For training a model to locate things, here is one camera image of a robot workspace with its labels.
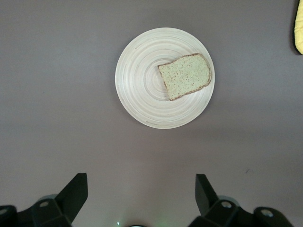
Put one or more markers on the brown table cover sheet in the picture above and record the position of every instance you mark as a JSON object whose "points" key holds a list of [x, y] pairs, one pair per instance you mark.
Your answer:
{"points": [[59, 94]]}

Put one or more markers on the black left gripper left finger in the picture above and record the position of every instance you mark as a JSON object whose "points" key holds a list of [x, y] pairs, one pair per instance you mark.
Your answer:
{"points": [[71, 196]]}

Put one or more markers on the yellow quilted oven mitt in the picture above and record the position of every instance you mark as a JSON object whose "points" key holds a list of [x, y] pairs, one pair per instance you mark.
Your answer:
{"points": [[299, 28]]}

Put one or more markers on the round wooden plate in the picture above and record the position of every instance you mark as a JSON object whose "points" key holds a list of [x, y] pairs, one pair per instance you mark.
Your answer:
{"points": [[142, 94]]}

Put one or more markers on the brown bread toast slice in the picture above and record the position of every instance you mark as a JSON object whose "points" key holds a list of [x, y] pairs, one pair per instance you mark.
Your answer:
{"points": [[187, 75]]}

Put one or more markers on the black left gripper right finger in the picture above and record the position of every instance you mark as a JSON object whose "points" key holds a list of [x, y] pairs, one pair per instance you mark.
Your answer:
{"points": [[206, 196]]}

